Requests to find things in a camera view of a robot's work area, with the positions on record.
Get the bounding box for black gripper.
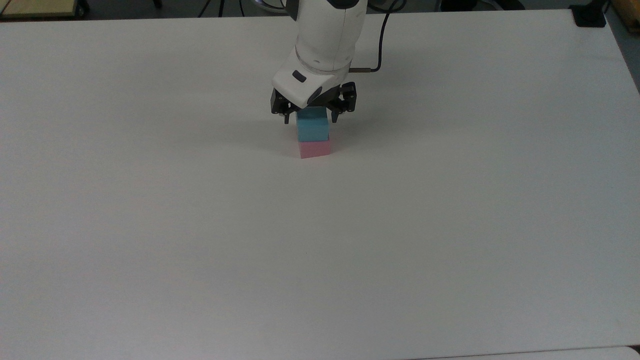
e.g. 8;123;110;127
269;81;358;125

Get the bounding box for blue foam cube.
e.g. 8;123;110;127
296;107;331;144

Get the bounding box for pink foam cube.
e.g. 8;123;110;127
298;139;333;160

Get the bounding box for black square stand base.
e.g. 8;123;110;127
571;4;607;28

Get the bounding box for light wooden board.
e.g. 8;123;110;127
0;0;84;19

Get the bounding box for wooden crate edge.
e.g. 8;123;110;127
612;0;640;34

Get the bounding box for dark gripper cable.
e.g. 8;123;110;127
349;0;407;75

